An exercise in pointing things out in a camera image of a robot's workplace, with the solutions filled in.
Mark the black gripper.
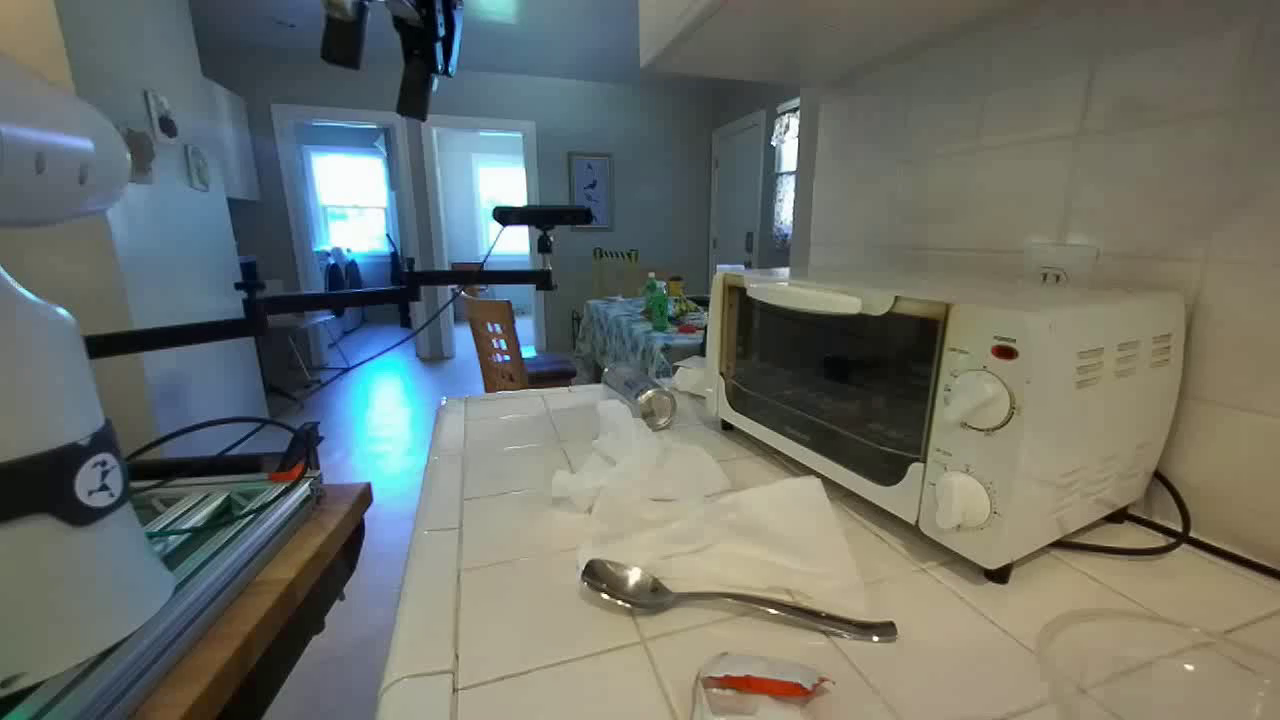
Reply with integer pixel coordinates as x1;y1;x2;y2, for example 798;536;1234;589
321;0;463;78

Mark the toaster oven glass door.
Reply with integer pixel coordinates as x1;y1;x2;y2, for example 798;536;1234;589
710;274;948;522

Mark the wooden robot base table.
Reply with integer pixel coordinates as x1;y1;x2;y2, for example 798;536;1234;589
0;478;372;720

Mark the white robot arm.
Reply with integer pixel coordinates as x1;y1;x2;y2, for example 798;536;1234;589
0;0;267;692

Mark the white toaster oven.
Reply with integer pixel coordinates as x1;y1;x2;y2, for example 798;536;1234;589
705;265;1194;581

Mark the wooden chair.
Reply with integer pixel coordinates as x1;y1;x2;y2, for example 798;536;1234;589
463;300;577;392

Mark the green bottle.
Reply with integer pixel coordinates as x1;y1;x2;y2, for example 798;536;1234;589
643;274;669;331

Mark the small metal can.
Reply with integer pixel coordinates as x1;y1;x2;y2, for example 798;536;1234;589
638;385;677;433

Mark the crumpled white paper towel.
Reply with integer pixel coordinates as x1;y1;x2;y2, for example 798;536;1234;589
552;399;734;523

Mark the metal spoon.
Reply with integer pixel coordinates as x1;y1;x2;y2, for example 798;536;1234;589
579;561;901;644

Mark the white paper napkin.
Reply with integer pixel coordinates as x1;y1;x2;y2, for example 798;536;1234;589
577;478;874;615

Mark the red and white sauce packet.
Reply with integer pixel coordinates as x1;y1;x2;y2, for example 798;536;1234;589
694;653;826;720

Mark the clear plastic container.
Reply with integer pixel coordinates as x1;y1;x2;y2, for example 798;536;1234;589
1037;610;1280;720

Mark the black camera on tripod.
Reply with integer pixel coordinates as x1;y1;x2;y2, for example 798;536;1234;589
492;203;596;258

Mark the black mounting rail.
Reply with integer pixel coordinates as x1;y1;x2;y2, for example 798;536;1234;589
86;269;555;361

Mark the white wall outlet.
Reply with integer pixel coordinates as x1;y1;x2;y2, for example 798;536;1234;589
1026;238;1095;287

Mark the black power cable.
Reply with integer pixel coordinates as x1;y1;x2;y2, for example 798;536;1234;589
1052;468;1280;583

